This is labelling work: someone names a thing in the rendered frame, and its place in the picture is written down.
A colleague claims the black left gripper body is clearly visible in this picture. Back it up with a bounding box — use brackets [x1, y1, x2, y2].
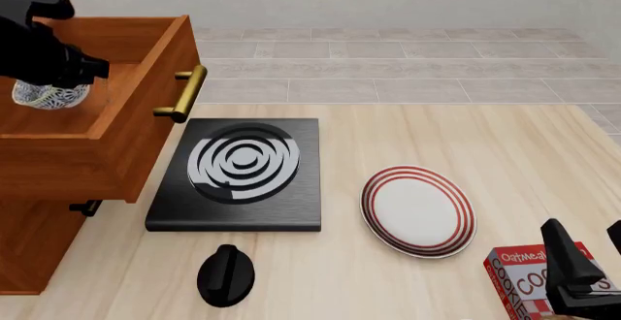
[58, 44, 111, 87]

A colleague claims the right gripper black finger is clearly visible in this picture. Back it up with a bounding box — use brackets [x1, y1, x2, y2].
[539, 218, 606, 289]
[605, 219, 621, 256]

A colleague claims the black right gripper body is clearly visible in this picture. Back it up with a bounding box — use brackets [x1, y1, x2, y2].
[544, 279, 621, 316]

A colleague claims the patterned black white bowl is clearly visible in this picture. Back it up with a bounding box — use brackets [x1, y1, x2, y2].
[11, 79, 92, 111]

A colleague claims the wooden cabinet drawer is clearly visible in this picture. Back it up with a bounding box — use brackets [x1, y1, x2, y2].
[0, 15, 204, 206]

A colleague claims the white plate with red rings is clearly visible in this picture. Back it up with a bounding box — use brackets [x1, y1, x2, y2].
[359, 164, 478, 260]

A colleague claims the wooden cabinet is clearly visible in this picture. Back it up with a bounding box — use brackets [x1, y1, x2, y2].
[0, 189, 104, 297]

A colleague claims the flat black stove plate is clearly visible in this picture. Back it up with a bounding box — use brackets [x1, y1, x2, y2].
[144, 116, 323, 233]

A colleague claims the red oatmeal cookies box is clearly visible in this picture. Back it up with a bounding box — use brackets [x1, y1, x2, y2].
[482, 240, 615, 320]

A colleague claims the round black stove knob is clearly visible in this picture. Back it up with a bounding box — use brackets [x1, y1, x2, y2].
[196, 243, 256, 308]

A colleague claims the brass drawer handle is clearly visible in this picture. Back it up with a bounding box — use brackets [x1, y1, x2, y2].
[152, 64, 209, 125]

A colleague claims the dark drawer handle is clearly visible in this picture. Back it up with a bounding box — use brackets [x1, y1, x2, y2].
[68, 199, 105, 218]

